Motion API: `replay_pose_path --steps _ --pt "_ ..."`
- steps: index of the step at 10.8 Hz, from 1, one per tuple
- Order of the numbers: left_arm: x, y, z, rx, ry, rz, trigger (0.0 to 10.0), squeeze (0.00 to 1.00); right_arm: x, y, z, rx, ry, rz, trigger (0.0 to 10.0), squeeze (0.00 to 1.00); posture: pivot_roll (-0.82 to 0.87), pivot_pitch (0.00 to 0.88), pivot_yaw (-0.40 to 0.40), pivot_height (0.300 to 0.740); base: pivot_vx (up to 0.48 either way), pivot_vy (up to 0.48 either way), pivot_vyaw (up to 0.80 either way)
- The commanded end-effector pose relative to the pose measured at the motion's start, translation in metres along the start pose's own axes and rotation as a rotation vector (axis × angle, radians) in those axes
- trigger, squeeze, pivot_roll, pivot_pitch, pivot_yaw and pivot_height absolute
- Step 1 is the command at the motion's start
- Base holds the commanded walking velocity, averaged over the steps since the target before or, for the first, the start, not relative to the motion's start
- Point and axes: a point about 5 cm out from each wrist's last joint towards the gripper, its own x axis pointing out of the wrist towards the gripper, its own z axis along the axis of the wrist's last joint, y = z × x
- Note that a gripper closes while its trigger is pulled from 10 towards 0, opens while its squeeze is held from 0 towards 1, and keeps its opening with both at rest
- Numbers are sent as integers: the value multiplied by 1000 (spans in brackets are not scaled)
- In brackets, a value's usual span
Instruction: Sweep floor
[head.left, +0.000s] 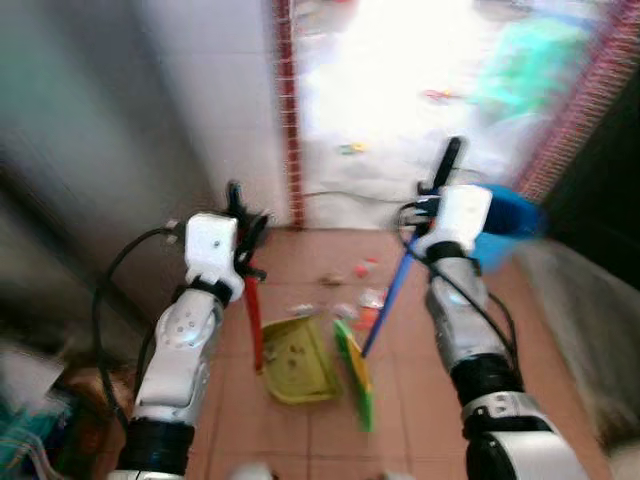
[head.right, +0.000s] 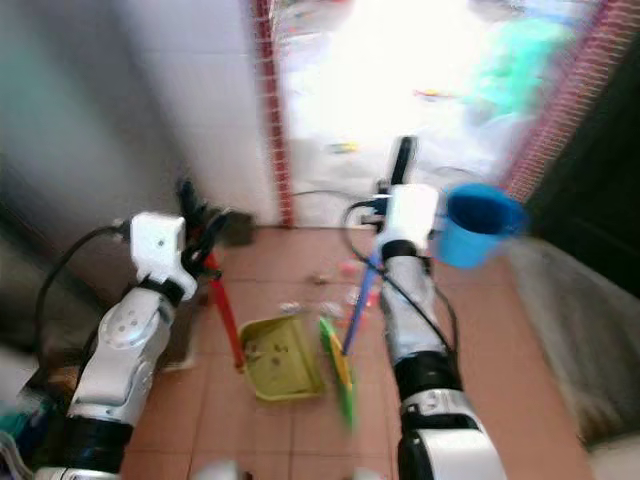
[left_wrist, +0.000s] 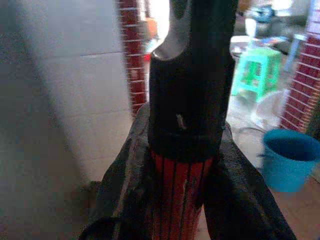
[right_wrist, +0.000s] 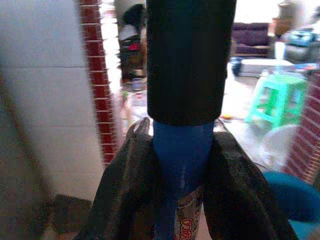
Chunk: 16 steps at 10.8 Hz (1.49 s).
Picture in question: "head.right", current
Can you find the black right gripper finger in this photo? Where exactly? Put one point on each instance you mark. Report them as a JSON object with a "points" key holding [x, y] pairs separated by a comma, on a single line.
{"points": [[404, 160]]}

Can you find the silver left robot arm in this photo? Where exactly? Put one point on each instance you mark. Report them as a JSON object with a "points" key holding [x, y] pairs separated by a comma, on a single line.
{"points": [[125, 350]]}

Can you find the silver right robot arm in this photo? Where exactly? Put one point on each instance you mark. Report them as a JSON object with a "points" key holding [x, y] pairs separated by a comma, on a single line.
{"points": [[425, 370]]}

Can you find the grey floor mat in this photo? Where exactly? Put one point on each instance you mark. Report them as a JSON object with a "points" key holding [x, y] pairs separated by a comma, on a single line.
{"points": [[575, 340]]}

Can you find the pink litter scrap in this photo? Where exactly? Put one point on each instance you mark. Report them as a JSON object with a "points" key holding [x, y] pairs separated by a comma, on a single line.
{"points": [[352, 268]]}

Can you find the blue plastic bucket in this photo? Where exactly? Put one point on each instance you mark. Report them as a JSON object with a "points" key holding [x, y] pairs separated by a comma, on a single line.
{"points": [[480, 225]]}

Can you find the clear plastic litter wrapper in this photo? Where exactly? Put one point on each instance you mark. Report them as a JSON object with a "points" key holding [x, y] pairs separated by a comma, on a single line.
{"points": [[328, 310]]}

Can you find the green plastic sheet outdoors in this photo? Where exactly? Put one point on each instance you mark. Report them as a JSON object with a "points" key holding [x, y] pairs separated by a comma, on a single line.
{"points": [[520, 65]]}

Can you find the cluttered cloth pile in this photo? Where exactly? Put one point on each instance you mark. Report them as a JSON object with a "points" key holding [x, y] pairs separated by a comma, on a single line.
{"points": [[30, 420]]}

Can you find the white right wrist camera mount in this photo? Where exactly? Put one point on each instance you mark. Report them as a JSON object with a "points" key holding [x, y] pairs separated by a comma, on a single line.
{"points": [[410, 215]]}

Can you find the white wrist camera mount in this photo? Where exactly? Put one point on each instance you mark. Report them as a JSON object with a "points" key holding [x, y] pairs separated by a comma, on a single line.
{"points": [[410, 215], [155, 245]]}

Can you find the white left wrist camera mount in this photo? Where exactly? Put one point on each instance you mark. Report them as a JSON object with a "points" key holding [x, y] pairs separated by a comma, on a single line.
{"points": [[155, 245]]}

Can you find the red brick slanted door post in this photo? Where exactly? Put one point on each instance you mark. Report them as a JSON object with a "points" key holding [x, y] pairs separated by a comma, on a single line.
{"points": [[565, 90]]}

